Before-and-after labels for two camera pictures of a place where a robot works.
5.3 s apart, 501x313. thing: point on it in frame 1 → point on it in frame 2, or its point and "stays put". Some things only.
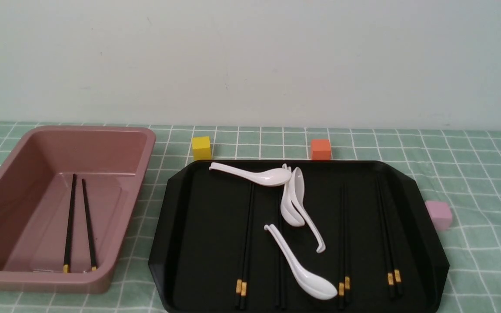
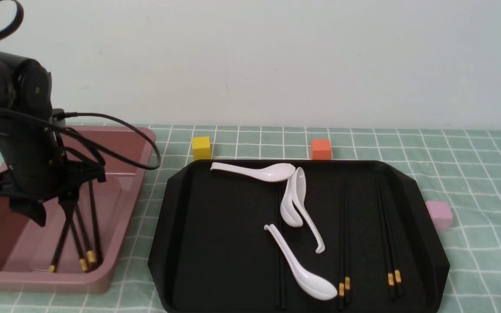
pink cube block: (441, 214) stays put
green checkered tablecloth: (483, 174) stays put
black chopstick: (66, 266) → (83, 262)
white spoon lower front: (313, 284) stays put
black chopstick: (341, 282) stays put
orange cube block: (320, 149) stays put
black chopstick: (390, 273) stays put
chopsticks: (242, 251) → (53, 267)
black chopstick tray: (242, 301) → (91, 254)
